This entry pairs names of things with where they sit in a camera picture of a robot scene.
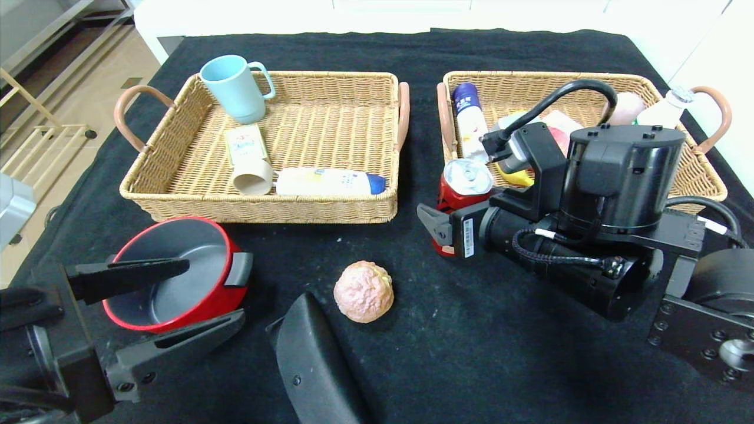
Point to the pink crumbly bun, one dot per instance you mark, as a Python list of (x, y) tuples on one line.
[(364, 292)]

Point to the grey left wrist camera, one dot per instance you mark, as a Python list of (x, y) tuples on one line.
[(15, 206)]

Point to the white juice carton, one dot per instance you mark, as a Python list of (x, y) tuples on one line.
[(562, 121)]

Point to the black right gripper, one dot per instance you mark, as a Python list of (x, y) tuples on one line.
[(465, 237)]

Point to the red pot grey inside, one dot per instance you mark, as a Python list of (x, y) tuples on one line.
[(206, 303)]

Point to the pale pink egg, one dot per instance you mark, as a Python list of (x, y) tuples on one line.
[(630, 109)]

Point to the grey metal shelf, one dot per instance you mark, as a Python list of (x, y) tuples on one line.
[(59, 23)]

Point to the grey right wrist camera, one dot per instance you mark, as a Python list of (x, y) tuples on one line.
[(518, 150)]

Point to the white background table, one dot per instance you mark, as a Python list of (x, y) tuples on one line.
[(294, 17)]

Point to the small green white box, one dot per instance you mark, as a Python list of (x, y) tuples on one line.
[(245, 145)]

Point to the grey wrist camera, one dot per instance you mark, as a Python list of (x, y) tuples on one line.
[(518, 150), (15, 206)]

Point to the beige paper cup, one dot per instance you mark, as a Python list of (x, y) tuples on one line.
[(253, 178)]

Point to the wicker basket with banana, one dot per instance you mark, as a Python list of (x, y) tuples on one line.
[(701, 171)]

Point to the white bottle dark blue cap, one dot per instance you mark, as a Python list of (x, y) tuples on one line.
[(468, 118)]

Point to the white bottle green label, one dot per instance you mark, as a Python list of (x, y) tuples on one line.
[(665, 112)]

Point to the wicker basket with mug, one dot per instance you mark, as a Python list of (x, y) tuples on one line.
[(330, 129)]

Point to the black table cloth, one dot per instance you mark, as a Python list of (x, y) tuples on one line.
[(412, 365)]

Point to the light wooden rack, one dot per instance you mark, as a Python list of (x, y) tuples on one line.
[(35, 136)]

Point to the light blue mug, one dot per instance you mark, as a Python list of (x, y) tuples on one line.
[(234, 93)]

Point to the red peach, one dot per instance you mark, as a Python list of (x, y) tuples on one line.
[(559, 141)]

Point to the red soda can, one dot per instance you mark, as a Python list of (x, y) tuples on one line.
[(468, 176)]

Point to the yellow banana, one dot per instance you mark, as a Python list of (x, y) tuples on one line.
[(518, 176)]

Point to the white bottle with yellow print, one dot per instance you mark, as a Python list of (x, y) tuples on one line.
[(330, 182)]

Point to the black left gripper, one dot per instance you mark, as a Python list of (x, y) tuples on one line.
[(82, 368)]

